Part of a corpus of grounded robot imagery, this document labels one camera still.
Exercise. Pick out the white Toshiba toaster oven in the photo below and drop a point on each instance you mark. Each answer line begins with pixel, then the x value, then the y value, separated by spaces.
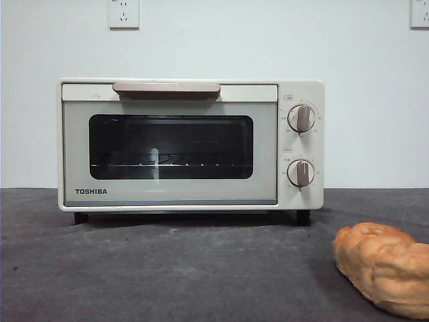
pixel 301 90

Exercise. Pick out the white wall socket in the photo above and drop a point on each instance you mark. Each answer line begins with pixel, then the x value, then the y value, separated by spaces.
pixel 420 15
pixel 124 15

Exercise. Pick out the beige oven timer knob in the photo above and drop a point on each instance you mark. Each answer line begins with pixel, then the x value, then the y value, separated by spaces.
pixel 301 173

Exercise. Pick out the golden brown bread roll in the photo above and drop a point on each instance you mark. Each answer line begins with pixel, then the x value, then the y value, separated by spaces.
pixel 385 268

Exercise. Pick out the beige oven temperature knob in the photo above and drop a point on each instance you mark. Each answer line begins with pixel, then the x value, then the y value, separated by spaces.
pixel 301 118

